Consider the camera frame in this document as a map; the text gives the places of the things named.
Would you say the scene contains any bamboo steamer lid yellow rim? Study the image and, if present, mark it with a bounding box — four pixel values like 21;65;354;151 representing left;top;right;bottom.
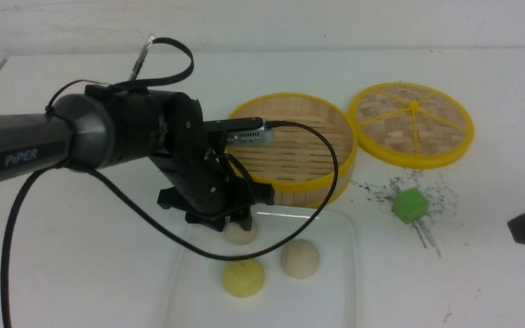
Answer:
348;82;475;169

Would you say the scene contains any green cube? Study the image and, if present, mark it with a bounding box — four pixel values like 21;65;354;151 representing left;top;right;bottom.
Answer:
392;188;430;225

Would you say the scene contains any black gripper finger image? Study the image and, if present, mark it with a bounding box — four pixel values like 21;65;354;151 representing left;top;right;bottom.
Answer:
185;210;227;232
233;207;253;232

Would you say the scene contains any bamboo steamer basket yellow rim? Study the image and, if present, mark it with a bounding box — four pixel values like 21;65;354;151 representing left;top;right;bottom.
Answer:
227;93;358;208

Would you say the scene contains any white steamed bun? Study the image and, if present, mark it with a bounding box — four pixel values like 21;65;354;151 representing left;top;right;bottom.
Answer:
223;219;258;245
280;239;320;279

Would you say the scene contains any white rectangular plate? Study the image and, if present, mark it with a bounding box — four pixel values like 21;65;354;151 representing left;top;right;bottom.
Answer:
163;210;358;328

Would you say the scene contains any black camera cable image left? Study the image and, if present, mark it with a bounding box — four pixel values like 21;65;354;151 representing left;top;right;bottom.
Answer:
0;121;339;328

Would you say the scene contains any yellow steamed bun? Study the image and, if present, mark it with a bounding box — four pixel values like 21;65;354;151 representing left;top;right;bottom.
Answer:
221;259;265;297

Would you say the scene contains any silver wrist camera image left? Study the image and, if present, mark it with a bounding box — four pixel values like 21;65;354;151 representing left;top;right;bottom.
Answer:
204;118;274;148

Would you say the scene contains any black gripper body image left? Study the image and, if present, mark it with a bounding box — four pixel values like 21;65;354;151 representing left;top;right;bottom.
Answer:
150;91;275;215

